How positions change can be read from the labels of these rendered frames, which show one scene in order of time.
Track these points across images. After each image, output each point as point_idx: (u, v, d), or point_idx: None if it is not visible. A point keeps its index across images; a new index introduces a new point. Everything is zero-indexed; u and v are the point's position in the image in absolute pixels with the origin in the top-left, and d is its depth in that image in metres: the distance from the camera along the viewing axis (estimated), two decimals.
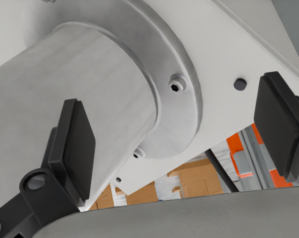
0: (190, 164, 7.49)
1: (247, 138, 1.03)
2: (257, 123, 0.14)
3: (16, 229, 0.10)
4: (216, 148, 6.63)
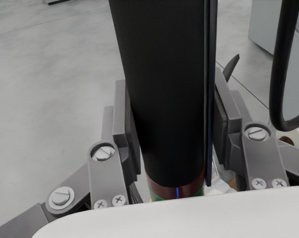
0: None
1: None
2: None
3: (88, 195, 0.10)
4: None
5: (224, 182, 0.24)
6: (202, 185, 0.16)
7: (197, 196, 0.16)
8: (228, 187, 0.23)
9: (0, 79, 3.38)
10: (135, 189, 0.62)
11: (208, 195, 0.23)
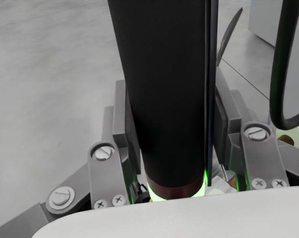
0: None
1: None
2: None
3: (88, 195, 0.10)
4: None
5: (224, 182, 0.23)
6: (203, 185, 0.16)
7: (198, 196, 0.16)
8: (228, 186, 0.23)
9: None
10: None
11: (208, 194, 0.23)
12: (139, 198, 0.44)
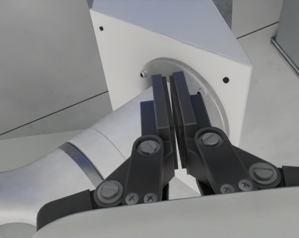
0: None
1: None
2: (173, 120, 0.15)
3: (136, 189, 0.10)
4: None
5: None
6: None
7: None
8: None
9: None
10: None
11: None
12: None
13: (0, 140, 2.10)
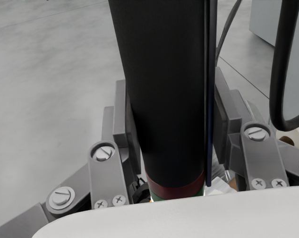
0: None
1: None
2: None
3: (88, 195, 0.10)
4: None
5: (224, 182, 0.23)
6: (203, 185, 0.16)
7: (198, 196, 0.16)
8: (228, 187, 0.23)
9: None
10: None
11: None
12: None
13: None
